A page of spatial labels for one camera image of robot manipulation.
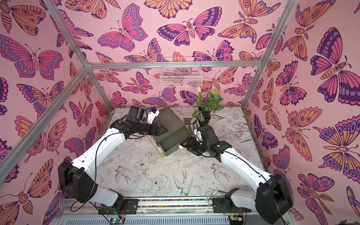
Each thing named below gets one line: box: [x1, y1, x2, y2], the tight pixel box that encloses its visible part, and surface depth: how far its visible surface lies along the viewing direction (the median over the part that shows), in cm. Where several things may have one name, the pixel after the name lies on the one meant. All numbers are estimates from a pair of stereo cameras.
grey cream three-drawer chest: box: [151, 106, 193, 157], surface depth 83 cm
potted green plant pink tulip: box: [192, 86, 225, 127], surface depth 92 cm
